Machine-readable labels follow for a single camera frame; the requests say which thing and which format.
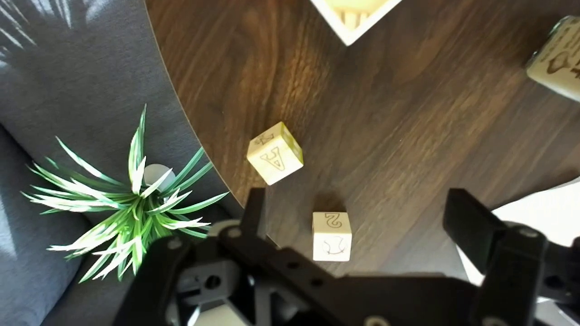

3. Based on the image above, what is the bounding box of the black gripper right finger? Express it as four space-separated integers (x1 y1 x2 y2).
443 186 580 326

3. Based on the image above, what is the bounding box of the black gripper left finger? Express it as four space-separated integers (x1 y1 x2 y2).
113 186 343 326

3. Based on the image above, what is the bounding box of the wooden block with baseball drawing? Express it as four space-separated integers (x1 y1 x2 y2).
310 208 354 264

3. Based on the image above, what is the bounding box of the wooden alphabet block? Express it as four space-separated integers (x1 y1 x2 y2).
245 119 307 188

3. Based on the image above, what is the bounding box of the white cloth napkin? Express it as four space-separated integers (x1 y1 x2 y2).
459 175 580 326

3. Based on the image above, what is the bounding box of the green potted plant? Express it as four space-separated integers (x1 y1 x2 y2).
22 103 231 286

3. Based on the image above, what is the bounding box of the light wooden box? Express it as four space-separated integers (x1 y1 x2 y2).
309 0 405 49

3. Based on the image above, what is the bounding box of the grey upholstered seat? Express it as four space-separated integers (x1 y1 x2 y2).
0 0 243 326

